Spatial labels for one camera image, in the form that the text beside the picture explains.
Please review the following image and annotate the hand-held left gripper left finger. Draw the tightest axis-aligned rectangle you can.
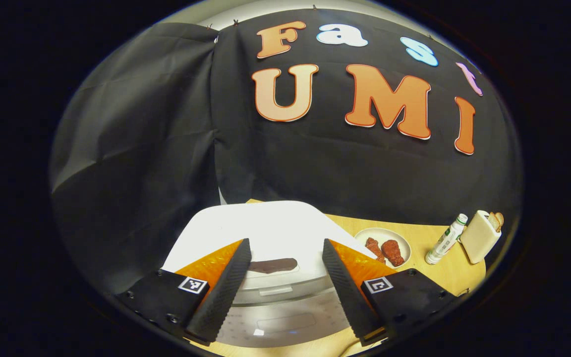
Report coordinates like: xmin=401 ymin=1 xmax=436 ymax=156
xmin=114 ymin=238 xmax=252 ymax=347

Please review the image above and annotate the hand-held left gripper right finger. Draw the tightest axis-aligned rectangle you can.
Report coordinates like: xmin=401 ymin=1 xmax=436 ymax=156
xmin=322 ymin=238 xmax=464 ymax=347

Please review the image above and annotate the white rice cooker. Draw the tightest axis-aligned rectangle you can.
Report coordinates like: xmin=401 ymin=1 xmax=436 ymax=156
xmin=161 ymin=200 xmax=380 ymax=349

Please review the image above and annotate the red-brown meat piece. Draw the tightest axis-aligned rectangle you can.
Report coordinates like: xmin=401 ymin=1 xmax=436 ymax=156
xmin=381 ymin=239 xmax=406 ymax=267
xmin=365 ymin=237 xmax=386 ymax=263

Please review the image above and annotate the beige oval plate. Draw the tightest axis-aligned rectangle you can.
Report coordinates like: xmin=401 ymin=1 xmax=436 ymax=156
xmin=354 ymin=228 xmax=411 ymax=269

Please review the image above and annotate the white green-label bottle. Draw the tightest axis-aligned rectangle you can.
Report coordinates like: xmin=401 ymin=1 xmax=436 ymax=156
xmin=425 ymin=214 xmax=468 ymax=265

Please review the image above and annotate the cream toaster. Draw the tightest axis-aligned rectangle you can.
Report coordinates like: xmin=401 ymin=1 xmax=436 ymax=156
xmin=459 ymin=210 xmax=503 ymax=264

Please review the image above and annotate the black backdrop cloth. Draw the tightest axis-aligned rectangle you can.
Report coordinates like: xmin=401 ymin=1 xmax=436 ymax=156
xmin=50 ymin=7 xmax=523 ymax=298

